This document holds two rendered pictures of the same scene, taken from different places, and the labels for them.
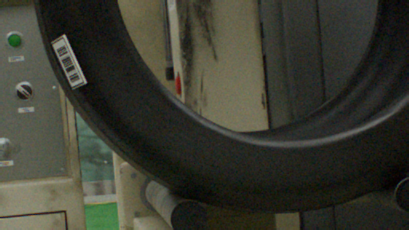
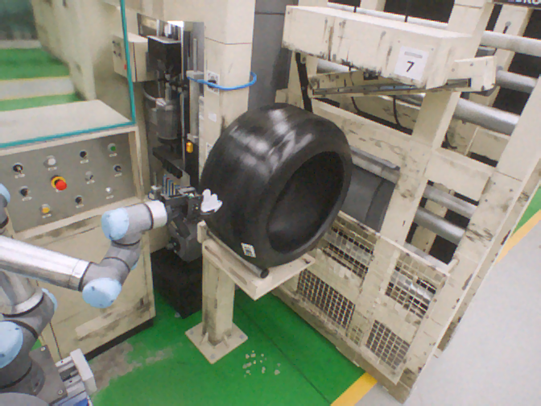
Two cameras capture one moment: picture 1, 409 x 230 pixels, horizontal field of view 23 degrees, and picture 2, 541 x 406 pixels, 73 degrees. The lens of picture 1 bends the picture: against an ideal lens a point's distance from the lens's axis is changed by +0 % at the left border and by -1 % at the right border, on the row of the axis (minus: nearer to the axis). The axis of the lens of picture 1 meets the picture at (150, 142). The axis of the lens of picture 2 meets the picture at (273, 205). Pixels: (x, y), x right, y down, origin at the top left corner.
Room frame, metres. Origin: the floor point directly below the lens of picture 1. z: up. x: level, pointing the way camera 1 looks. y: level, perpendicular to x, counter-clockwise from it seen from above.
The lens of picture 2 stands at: (0.41, 0.69, 1.89)
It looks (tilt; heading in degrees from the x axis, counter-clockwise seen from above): 32 degrees down; 317
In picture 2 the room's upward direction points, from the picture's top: 7 degrees clockwise
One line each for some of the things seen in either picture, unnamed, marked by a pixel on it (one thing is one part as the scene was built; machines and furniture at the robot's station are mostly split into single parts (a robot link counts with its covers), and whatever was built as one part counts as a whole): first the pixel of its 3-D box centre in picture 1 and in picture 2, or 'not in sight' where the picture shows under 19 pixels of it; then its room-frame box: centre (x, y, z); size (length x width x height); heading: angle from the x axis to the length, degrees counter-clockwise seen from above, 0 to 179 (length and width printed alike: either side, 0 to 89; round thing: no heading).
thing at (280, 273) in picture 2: not in sight; (258, 255); (1.37, -0.16, 0.80); 0.37 x 0.36 x 0.02; 95
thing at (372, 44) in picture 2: not in sight; (368, 43); (1.27, -0.47, 1.71); 0.61 x 0.25 x 0.15; 5
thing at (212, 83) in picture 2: not in sight; (226, 79); (1.62, -0.12, 1.52); 0.19 x 0.19 x 0.06; 5
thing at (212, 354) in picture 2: not in sight; (216, 333); (1.62, -0.12, 0.02); 0.27 x 0.27 x 0.04; 5
